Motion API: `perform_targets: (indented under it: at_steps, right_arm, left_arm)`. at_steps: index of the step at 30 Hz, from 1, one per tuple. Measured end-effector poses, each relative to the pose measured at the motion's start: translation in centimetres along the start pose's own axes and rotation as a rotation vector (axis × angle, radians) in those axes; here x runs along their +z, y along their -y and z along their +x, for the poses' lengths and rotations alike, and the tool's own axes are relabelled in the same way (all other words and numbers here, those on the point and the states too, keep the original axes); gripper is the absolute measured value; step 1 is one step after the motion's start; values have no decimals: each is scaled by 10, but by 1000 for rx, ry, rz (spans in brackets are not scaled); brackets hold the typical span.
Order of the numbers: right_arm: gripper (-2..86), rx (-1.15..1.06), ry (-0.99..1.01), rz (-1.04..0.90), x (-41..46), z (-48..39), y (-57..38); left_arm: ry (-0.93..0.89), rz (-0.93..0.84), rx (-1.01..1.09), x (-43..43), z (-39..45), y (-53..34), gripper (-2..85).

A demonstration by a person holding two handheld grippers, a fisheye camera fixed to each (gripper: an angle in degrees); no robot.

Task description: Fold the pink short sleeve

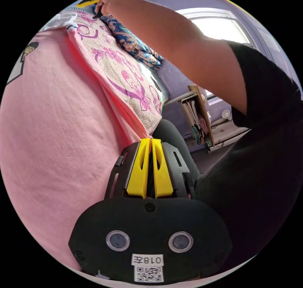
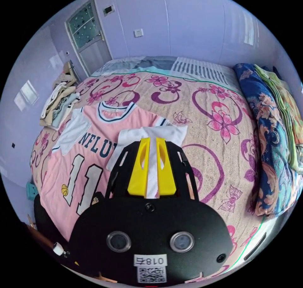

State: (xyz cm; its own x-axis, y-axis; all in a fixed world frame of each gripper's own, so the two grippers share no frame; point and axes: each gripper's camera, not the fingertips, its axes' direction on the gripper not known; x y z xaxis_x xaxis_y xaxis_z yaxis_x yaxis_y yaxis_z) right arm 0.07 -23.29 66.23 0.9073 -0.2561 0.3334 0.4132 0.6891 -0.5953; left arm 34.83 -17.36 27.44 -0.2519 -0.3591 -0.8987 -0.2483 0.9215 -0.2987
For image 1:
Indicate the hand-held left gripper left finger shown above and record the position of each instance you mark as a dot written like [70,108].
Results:
[138,174]

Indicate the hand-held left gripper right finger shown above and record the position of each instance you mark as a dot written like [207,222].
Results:
[163,176]

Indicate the pink short sleeve shirt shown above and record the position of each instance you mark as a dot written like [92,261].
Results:
[59,127]

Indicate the person's right forearm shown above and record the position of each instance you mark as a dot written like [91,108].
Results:
[180,48]

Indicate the person's right hand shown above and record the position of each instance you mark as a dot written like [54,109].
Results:
[107,5]

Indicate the white garment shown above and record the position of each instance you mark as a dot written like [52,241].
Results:
[58,21]

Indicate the blue patterned rolled blanket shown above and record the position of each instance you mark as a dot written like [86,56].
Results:
[132,41]

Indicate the bed with floral woven mat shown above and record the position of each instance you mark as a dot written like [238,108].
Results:
[118,63]

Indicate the carton with papers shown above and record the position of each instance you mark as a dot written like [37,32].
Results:
[197,117]

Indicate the person's body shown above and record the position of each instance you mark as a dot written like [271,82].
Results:
[255,150]

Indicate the window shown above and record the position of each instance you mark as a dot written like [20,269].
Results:
[220,27]

